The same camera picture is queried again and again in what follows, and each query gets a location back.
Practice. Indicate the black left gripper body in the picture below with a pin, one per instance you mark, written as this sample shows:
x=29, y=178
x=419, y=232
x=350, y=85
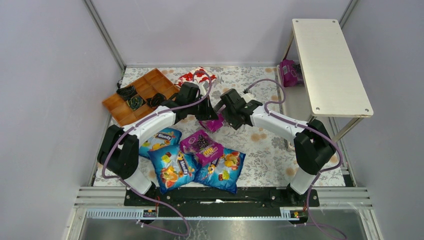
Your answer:
x=205, y=110

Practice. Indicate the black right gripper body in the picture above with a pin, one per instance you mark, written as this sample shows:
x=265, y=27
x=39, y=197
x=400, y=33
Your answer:
x=230, y=112

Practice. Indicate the purple candy bag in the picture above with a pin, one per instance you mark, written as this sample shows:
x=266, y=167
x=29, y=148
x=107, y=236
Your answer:
x=202, y=146
x=213, y=125
x=291, y=73

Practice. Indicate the blue Slendy candy bag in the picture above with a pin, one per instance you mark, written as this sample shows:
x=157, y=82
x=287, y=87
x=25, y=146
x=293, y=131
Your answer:
x=223, y=172
x=166, y=137
x=173, y=167

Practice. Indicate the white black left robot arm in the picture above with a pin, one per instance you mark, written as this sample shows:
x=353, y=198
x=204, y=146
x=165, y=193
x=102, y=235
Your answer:
x=119, y=150

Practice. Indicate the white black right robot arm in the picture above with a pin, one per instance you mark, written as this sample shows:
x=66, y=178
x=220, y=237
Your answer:
x=312, y=146

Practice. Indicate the purple candy bag on shelf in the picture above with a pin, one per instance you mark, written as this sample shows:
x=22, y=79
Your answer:
x=291, y=73

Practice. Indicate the white wooden two-tier shelf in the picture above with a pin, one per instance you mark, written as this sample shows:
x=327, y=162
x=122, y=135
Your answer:
x=332, y=85

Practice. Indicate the red floral folded cloth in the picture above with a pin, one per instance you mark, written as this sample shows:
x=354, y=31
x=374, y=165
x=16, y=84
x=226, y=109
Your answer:
x=196, y=75

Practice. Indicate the orange black rolled sock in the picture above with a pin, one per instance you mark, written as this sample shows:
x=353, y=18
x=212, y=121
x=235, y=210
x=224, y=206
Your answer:
x=156, y=100

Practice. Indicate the green black rolled sock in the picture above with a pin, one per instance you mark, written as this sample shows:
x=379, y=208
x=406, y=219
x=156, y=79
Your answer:
x=135, y=102

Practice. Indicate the orange wooden divider tray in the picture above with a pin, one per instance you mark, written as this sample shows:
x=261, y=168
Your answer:
x=128, y=111

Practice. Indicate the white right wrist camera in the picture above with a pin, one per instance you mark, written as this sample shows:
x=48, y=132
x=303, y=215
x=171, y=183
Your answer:
x=248, y=97

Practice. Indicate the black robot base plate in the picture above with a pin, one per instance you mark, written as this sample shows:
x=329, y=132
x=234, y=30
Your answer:
x=209, y=202

